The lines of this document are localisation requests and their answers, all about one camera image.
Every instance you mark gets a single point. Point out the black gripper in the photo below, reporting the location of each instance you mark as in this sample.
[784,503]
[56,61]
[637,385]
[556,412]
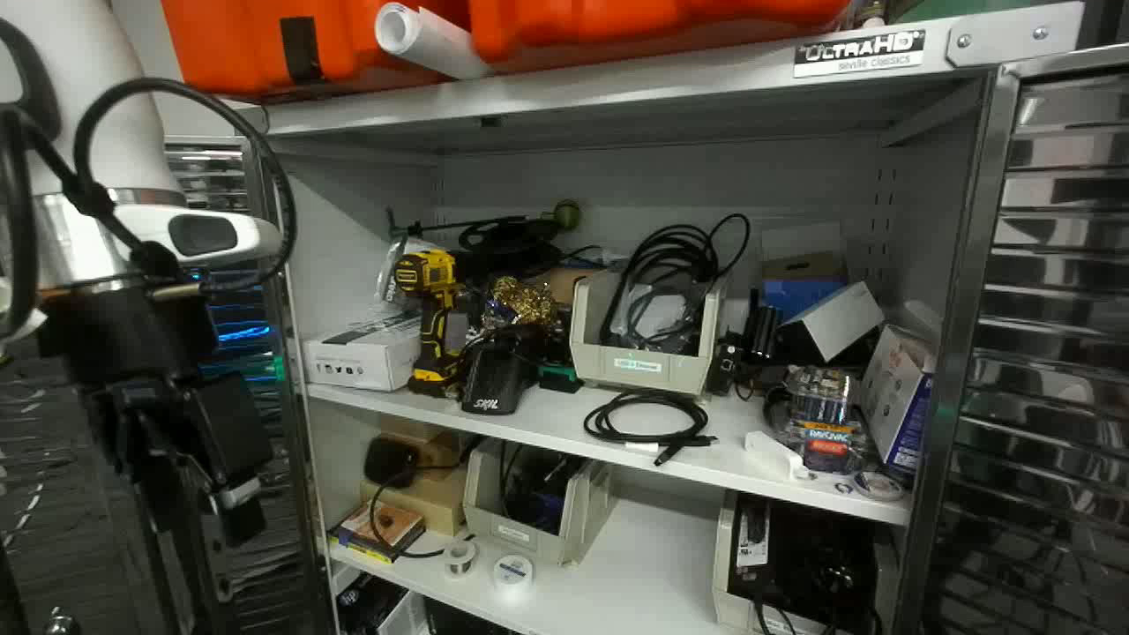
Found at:
[214,427]

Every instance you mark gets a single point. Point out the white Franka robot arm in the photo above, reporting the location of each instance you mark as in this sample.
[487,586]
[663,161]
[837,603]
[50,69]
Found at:
[70,72]

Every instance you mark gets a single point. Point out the tan cardboard box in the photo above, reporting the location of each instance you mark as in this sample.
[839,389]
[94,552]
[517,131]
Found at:
[436,497]

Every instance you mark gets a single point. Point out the white PLA filament box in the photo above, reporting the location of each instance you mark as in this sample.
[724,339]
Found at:
[357,353]

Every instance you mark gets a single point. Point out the grey steel shelf cabinet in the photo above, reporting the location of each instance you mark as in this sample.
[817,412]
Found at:
[550,417]

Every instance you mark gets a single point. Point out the blue cardboard box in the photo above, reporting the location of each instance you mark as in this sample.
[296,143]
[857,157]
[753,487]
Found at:
[799,298]

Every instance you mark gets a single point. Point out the white open flap box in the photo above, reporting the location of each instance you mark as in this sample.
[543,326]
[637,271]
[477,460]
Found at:
[839,318]

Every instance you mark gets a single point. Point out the black round device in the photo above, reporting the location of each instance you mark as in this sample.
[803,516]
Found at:
[388,460]

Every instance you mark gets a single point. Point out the steel cabinet door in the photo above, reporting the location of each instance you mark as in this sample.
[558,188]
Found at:
[1058,295]
[241,336]

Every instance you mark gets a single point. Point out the small white spool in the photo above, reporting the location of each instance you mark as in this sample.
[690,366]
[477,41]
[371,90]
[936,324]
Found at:
[459,554]

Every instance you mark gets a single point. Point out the grey bin with dark parts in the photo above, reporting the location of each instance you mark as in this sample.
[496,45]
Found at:
[517,534]

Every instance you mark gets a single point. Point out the clear plastic parts bag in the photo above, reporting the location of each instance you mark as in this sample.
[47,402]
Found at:
[388,276]

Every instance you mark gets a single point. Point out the black battery charger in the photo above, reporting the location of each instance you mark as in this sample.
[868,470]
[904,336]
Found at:
[499,375]

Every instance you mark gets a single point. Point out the green terminal block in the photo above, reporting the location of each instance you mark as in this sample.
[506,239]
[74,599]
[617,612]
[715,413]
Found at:
[558,378]

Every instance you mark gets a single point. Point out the brass fittings cluster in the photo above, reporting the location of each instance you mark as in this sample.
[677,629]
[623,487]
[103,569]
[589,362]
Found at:
[517,300]

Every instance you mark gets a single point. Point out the black rod green knob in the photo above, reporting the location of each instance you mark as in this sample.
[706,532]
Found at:
[564,218]

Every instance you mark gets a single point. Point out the orange plastic case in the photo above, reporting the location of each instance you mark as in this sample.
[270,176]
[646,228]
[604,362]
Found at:
[611,24]
[234,49]

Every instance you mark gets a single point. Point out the white bin with black gear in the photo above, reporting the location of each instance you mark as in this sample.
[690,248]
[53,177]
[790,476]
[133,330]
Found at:
[724,577]

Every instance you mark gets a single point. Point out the white rolled tube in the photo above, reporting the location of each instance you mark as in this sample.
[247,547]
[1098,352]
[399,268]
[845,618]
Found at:
[425,37]

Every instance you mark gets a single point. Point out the white plastic piece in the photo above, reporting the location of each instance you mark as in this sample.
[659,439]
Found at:
[769,457]

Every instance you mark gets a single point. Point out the battery blister pack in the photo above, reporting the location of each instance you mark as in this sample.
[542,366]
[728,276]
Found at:
[823,412]

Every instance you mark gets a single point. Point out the black brand label plate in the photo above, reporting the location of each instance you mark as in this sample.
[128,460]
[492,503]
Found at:
[857,50]

